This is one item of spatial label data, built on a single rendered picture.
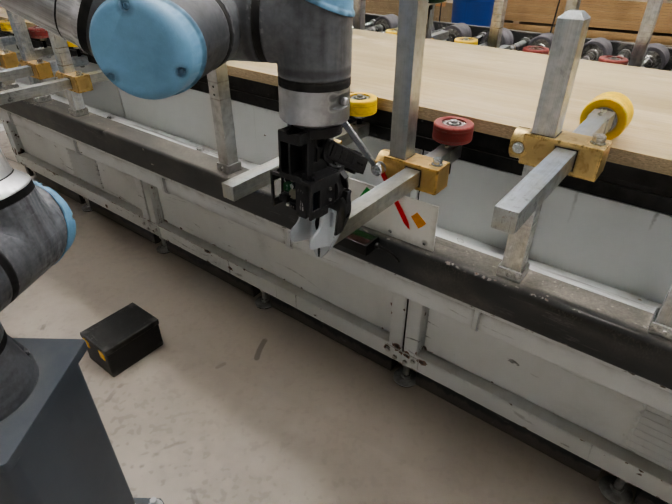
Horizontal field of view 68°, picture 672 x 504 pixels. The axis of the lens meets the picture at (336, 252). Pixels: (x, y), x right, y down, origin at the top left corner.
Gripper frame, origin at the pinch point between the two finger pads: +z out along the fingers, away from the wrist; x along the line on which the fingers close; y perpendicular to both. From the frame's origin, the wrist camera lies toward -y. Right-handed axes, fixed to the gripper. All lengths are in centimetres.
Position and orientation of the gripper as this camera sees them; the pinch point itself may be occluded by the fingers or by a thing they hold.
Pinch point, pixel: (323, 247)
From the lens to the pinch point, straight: 75.7
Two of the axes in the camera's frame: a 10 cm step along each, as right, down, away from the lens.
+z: -0.2, 8.5, 5.3
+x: 7.9, 3.4, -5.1
